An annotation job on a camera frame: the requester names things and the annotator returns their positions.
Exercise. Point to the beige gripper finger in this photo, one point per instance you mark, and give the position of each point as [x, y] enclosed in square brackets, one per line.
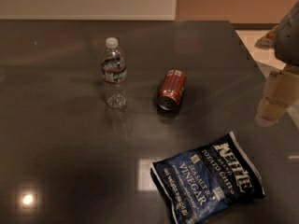
[269, 114]
[282, 87]

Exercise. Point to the red coke can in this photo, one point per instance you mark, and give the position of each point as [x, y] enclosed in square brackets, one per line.
[171, 92]

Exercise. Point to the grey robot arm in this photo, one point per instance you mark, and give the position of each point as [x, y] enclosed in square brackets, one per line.
[286, 41]

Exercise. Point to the blue kettle chips bag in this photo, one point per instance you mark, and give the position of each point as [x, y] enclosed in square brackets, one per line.
[204, 181]

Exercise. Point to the clear plastic water bottle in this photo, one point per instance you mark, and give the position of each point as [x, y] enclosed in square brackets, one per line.
[114, 73]

